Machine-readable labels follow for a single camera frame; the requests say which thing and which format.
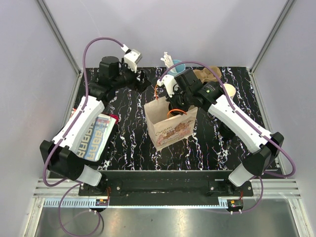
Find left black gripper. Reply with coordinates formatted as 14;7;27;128
113;58;152;93

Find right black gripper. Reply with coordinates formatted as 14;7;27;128
165;85;192;116

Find single black cup lid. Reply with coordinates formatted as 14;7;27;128
168;103;179;116

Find printed kraft paper bag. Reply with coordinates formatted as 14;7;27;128
144;87;198;151

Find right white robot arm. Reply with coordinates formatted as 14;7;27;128
157;69;284;196

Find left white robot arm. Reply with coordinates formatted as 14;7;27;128
40;51;150;196

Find stacked paper coffee cups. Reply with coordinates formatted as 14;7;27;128
224;83;237;100

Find blue cylindrical stirrer holder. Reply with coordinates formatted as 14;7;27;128
168;59;186;77

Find bottom pulp cup carrier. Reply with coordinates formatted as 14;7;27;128
193;66;222;83

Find red fabric item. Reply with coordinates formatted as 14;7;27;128
109;114;119;124

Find stacked black cup lids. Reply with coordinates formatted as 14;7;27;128
219;123;235;139

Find black marble pattern mat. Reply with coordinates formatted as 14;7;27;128
56;66;279;171

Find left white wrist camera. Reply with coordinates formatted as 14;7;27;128
121;44;142;73

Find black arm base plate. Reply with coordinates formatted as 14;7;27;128
78;170;254;198

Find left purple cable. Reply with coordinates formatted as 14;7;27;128
43;37;129;237

